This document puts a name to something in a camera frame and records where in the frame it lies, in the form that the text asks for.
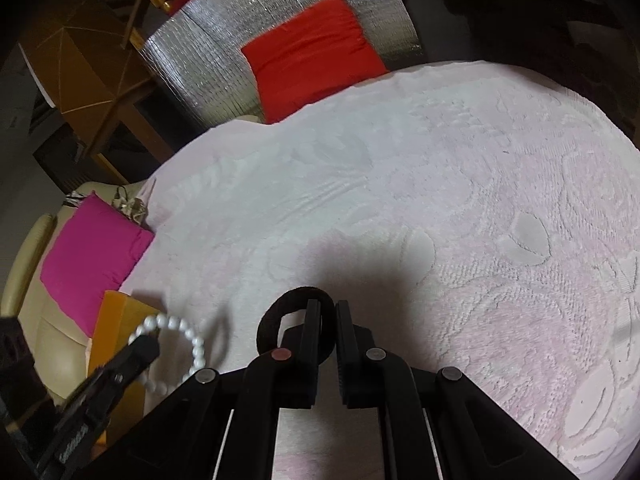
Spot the black hair scrunchie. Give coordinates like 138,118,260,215
256,286,336,364

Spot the white pearl bead bracelet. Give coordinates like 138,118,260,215
126,313,207,397

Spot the beige leather armchair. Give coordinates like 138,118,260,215
1,182,117,404

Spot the orange cardboard tray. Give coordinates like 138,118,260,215
88,290,160,448

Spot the magenta cushion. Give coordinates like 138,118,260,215
40,193,154,337

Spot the silver insulation foil sheet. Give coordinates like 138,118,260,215
140,0,423,129

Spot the brown cardboard panel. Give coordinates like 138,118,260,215
20,0,151,145

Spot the red cushion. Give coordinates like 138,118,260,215
241,0,387,124

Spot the wooden table frame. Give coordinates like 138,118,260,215
85,80,176,184

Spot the wooden spindle rail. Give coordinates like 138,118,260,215
120,0,171,51

